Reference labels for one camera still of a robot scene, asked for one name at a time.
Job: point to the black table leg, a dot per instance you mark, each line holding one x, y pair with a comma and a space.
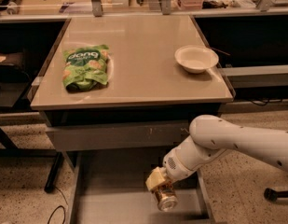
49, 187

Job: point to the white bowl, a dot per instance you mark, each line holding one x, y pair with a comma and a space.
196, 59

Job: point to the black side table left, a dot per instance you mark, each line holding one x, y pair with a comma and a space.
26, 49

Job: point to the grey drawer cabinet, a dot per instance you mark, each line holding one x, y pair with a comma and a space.
145, 82

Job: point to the closed grey top drawer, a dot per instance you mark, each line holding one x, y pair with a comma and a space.
118, 135

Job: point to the open grey middle drawer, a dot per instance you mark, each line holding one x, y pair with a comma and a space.
109, 188

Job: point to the black office chair base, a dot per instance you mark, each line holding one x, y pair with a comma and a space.
273, 195

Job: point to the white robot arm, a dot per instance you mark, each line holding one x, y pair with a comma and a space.
209, 138

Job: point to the orange soda can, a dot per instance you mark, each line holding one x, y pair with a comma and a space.
165, 197

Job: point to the green chip bag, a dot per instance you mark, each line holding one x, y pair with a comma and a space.
85, 67

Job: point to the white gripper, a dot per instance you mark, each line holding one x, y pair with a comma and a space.
175, 165

